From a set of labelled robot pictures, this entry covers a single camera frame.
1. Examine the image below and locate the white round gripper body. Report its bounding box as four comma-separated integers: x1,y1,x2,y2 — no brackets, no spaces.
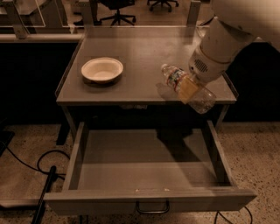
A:
188,45,230,84

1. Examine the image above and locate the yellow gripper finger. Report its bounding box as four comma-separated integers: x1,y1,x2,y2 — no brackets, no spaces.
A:
177,76,201,104

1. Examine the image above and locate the clear plastic water bottle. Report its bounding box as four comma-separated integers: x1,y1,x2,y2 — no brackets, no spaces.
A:
161,64,216,114

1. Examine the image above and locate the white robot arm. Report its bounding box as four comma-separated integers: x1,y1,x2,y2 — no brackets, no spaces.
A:
178,0,280,103

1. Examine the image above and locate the grey open top drawer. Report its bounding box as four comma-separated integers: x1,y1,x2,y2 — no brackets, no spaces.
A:
45,122,256,215

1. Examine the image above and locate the black office chair right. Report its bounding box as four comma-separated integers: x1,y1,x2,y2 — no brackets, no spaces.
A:
147,0,179,12

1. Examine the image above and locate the black office chair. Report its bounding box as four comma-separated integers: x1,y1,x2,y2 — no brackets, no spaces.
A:
100,0,137,26
147,0,179,12

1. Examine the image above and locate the grey cabinet table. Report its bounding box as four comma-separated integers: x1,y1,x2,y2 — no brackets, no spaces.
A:
55,25,240,141

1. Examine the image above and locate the white paper bowl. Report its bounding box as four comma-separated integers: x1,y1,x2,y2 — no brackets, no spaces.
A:
80,57,123,84

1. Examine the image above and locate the black office chair left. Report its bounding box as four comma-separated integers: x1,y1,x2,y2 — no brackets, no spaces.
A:
100,0,137,26

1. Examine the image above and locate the black pole on floor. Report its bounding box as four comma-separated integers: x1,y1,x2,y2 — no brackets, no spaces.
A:
31,166,56,224

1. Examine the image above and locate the black drawer handle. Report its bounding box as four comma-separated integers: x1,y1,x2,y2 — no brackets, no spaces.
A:
136,200,170,214

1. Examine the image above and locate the black floor cable right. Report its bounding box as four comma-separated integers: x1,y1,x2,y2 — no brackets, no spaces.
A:
213,206,254,224

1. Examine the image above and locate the black floor cable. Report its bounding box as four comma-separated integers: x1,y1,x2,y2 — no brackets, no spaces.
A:
213,206,254,224
0,139,71,180

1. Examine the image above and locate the white horizontal rail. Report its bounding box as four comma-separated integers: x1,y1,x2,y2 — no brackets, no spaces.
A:
0,33,84,43

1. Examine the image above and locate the black floor cable left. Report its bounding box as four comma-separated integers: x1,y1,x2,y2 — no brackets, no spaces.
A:
0,139,71,180

